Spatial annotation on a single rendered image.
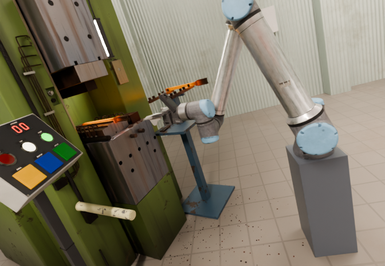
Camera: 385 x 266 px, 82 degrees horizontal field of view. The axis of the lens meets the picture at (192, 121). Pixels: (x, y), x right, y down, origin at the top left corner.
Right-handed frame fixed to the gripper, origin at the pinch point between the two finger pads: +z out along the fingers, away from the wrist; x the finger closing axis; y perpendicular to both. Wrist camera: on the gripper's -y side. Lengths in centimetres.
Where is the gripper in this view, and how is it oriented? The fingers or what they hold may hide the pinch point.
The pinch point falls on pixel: (152, 113)
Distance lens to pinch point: 125.7
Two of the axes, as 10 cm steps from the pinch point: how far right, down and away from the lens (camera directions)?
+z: -8.4, 1.1, 5.3
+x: 4.6, -3.9, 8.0
